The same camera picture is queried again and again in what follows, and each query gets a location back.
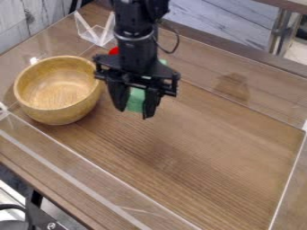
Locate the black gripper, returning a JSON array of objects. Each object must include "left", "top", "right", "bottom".
[{"left": 92, "top": 31, "right": 180, "bottom": 119}]

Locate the green rectangular block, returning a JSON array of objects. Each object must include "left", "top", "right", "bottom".
[{"left": 125, "top": 58, "right": 169, "bottom": 114}]

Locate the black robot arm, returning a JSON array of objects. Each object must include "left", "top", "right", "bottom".
[{"left": 92, "top": 0, "right": 181, "bottom": 119}]

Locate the brown wooden bowl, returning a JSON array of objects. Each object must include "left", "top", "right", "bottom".
[{"left": 13, "top": 56, "right": 103, "bottom": 125}]

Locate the red plush strawberry toy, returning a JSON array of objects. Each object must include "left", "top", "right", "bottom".
[{"left": 108, "top": 46, "right": 119, "bottom": 55}]

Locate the metal table leg background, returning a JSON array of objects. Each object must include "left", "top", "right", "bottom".
[{"left": 267, "top": 9, "right": 302, "bottom": 57}]

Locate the clear acrylic corner bracket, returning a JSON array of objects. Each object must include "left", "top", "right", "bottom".
[{"left": 73, "top": 12, "right": 115, "bottom": 47}]

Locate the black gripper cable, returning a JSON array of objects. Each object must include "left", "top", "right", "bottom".
[{"left": 153, "top": 18, "right": 181, "bottom": 55}]

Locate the black table leg bracket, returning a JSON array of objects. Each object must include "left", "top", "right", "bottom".
[{"left": 25, "top": 190, "right": 67, "bottom": 230}]

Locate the black cable lower left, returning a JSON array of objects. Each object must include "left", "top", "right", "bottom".
[{"left": 0, "top": 203, "right": 31, "bottom": 230}]

